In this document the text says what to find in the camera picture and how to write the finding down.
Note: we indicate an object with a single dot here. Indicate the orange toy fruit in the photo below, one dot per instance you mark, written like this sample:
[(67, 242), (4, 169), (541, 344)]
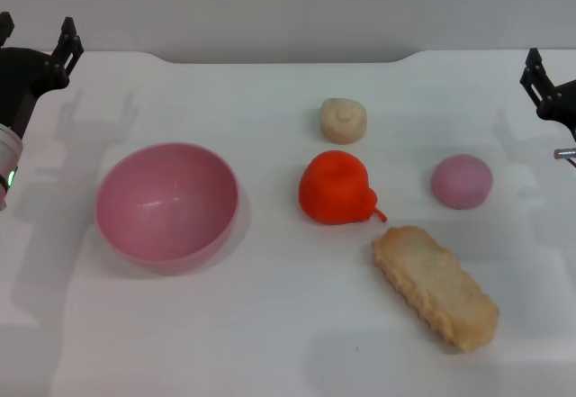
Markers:
[(333, 190)]

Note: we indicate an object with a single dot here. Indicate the pink plastic bowl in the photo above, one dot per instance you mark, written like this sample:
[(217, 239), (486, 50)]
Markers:
[(166, 203)]

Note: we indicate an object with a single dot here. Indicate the cream steamed bun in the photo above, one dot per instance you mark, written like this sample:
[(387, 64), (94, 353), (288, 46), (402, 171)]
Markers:
[(343, 120)]

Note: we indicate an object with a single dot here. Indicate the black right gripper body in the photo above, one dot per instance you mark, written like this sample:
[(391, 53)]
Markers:
[(564, 104)]

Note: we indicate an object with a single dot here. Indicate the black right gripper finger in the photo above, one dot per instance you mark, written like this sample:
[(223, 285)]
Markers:
[(537, 82)]

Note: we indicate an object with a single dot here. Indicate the long golden bread loaf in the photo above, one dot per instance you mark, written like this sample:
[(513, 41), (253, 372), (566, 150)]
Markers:
[(434, 286)]

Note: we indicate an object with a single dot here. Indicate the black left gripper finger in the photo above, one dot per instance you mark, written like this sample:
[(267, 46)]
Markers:
[(65, 57), (5, 28)]

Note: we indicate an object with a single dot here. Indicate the pink round bun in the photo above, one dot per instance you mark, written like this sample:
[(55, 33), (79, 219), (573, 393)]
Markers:
[(461, 182)]

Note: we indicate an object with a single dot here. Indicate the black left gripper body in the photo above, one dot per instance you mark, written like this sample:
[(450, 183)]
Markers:
[(20, 79)]

